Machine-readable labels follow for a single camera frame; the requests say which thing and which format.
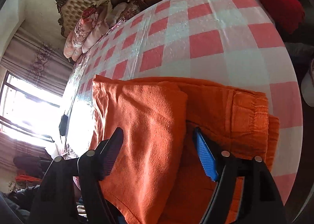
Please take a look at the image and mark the orange pants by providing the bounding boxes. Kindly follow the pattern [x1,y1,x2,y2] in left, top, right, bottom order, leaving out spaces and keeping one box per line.
[90,75,279,223]

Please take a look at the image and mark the white trash bin pink bag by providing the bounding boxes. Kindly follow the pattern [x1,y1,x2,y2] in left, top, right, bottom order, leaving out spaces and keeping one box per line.
[301,59,314,107]

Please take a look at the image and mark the pink curtain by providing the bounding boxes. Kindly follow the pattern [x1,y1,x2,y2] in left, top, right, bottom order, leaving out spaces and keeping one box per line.
[1,28,73,165]

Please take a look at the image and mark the pink checkered plastic sheet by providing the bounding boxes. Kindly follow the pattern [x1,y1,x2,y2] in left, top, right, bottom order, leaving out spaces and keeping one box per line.
[67,0,303,201]

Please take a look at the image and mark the folded floral quilt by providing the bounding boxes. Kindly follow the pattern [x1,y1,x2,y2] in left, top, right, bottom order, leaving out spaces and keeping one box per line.
[63,0,140,61]

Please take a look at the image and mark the red cloth bundle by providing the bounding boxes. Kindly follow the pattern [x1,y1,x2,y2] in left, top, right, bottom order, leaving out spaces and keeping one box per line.
[259,0,305,34]

